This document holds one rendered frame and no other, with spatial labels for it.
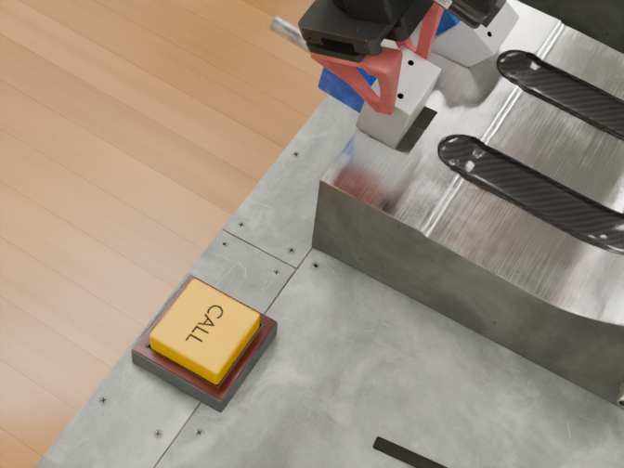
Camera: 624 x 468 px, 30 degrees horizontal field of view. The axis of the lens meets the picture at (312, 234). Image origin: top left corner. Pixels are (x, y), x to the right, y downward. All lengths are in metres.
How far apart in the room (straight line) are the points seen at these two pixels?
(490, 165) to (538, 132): 0.05
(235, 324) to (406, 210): 0.15
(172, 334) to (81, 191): 0.18
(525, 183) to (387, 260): 0.12
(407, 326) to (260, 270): 0.12
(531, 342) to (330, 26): 0.29
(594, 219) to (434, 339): 0.15
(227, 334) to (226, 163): 0.19
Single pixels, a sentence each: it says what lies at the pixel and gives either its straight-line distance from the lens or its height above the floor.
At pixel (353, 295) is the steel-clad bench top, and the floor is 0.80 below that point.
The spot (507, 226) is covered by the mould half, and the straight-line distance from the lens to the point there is 0.88.
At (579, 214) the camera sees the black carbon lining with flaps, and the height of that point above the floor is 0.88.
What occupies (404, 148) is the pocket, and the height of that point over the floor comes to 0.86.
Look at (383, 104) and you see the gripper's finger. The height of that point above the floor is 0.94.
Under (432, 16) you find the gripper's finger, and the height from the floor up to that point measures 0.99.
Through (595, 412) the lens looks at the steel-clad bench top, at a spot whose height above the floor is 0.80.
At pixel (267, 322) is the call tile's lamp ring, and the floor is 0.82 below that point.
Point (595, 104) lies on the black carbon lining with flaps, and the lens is 0.98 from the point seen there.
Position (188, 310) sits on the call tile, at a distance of 0.87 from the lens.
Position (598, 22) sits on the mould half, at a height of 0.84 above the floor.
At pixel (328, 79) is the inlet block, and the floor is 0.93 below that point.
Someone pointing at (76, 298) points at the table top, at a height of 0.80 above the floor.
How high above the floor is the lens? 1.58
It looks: 55 degrees down
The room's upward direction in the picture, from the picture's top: 7 degrees clockwise
